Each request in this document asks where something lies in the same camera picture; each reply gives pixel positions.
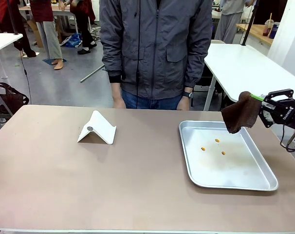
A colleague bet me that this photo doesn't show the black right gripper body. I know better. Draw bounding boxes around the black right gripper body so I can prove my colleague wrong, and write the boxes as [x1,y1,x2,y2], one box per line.
[271,97,295,126]

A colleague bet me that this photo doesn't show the dark brown cloth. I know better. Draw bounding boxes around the dark brown cloth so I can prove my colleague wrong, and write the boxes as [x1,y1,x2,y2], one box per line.
[221,91,262,134]

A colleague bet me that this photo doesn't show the person's right forearm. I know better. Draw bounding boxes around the person's right forearm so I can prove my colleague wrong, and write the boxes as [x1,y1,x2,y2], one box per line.
[100,41,125,92]

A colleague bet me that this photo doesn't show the person's left forearm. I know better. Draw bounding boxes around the person's left forearm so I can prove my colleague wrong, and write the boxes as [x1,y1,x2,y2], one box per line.
[183,41,213,93]

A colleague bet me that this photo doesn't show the person's left hand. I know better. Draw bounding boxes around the person's left hand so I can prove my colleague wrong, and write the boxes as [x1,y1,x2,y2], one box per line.
[176,97,192,111]

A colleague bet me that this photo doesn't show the person's right hand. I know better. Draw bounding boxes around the person's right hand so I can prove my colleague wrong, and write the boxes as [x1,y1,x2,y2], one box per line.
[112,90,127,109]

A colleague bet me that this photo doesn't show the large white table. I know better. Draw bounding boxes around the large white table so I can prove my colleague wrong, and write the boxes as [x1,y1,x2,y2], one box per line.
[203,42,295,112]

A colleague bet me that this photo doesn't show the silver metal tray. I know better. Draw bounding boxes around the silver metal tray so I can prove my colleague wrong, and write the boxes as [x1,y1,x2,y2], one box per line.
[178,120,279,192]

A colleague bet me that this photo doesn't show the blue cup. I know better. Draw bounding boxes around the blue cup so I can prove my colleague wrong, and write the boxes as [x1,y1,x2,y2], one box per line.
[269,21,281,39]

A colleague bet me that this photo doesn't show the wooden top table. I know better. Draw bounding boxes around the wooden top table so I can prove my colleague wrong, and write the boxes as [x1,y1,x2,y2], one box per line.
[236,23,275,46]

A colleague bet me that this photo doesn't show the plastic cup with red drink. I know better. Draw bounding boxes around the plastic cup with red drink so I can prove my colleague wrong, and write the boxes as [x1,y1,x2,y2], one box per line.
[263,13,275,37]

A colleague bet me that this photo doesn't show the black pole at wooden table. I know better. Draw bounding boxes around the black pole at wooden table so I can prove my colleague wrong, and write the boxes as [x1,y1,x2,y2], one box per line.
[241,0,258,47]

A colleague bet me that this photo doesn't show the bystander in grey clothes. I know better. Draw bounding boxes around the bystander in grey clothes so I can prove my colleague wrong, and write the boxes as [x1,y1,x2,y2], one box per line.
[214,0,246,44]

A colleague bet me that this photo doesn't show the person in grey jacket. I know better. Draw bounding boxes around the person in grey jacket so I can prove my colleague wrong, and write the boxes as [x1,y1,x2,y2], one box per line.
[98,0,214,110]

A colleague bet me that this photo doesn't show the white folded stand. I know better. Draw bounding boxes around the white folded stand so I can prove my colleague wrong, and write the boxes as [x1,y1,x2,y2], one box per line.
[76,110,117,145]

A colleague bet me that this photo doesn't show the long thin rod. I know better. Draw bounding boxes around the long thin rod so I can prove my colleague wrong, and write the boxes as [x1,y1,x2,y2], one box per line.
[80,64,106,83]

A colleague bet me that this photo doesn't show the bystander in black trousers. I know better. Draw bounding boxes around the bystander in black trousers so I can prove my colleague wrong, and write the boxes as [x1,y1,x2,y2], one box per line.
[69,0,98,55]

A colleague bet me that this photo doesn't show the blue plastic bag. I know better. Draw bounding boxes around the blue plastic bag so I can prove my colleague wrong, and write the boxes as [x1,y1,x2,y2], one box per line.
[60,33,83,48]

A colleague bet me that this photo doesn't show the bystander in grey trousers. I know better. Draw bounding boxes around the bystander in grey trousers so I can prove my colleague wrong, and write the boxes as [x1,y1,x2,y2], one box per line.
[29,0,65,71]

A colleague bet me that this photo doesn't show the cardboard box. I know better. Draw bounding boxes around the cardboard box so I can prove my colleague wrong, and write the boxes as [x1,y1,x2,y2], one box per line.
[26,19,45,48]

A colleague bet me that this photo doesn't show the black bag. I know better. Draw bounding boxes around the black bag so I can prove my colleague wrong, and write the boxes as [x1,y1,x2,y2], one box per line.
[0,82,30,116]

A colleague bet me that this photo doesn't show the bystander in red apron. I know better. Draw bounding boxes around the bystander in red apron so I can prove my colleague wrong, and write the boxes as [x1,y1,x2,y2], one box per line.
[0,0,37,59]

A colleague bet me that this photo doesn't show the black pole at white table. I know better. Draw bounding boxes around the black pole at white table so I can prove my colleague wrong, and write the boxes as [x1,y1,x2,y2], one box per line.
[6,0,19,35]

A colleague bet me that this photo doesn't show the small white table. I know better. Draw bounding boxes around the small white table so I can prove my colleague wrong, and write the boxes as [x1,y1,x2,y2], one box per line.
[0,33,24,79]

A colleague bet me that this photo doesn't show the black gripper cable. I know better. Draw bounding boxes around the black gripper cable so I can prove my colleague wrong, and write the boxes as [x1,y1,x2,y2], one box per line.
[279,124,295,153]

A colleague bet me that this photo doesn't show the thin black hanging cable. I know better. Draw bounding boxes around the thin black hanging cable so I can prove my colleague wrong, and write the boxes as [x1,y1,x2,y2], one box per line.
[20,48,33,104]

